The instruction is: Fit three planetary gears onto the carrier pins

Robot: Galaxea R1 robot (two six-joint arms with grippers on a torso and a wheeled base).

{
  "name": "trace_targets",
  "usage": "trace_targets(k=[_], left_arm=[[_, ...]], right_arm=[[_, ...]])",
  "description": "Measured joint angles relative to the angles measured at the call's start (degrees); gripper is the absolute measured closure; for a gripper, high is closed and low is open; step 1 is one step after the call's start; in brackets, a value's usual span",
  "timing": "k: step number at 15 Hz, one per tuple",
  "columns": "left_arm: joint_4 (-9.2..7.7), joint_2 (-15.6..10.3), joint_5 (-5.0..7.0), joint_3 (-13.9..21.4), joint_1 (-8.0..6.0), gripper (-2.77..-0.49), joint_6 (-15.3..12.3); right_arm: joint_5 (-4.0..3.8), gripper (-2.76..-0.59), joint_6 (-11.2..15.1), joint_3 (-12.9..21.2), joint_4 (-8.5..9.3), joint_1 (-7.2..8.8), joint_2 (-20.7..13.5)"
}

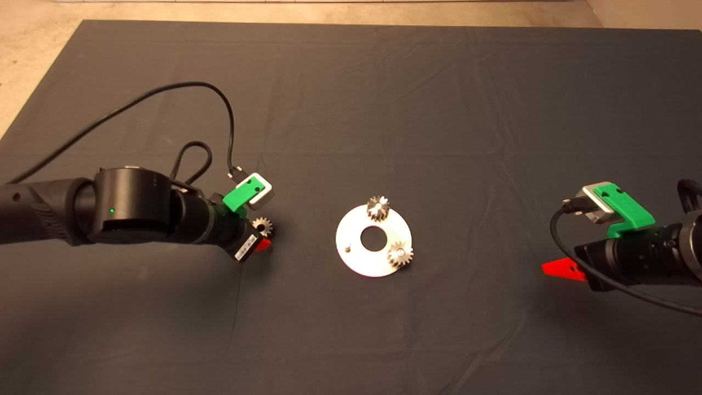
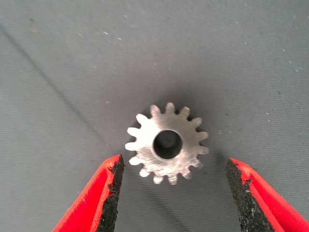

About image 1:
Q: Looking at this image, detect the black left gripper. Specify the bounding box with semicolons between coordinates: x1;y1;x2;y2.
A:
186;189;271;263

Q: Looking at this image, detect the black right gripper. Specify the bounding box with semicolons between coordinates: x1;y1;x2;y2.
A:
542;222;678;291

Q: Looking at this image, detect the round metal carrier plate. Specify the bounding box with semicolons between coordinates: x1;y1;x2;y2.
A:
336;203;413;278

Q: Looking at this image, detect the dark grey table cloth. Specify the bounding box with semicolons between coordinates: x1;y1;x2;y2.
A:
0;20;702;395

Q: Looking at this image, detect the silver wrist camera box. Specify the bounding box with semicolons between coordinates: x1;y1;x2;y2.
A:
576;182;618;224
244;173;275;209

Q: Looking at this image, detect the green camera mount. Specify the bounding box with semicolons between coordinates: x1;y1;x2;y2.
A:
222;176;265;215
595;184;656;239

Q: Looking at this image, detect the thin black camera cable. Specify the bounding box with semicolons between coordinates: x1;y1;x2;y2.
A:
5;82;247;184
550;200;702;318

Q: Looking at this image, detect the black braided cable loop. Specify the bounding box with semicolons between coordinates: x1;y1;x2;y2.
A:
170;141;213;190
677;178;702;215

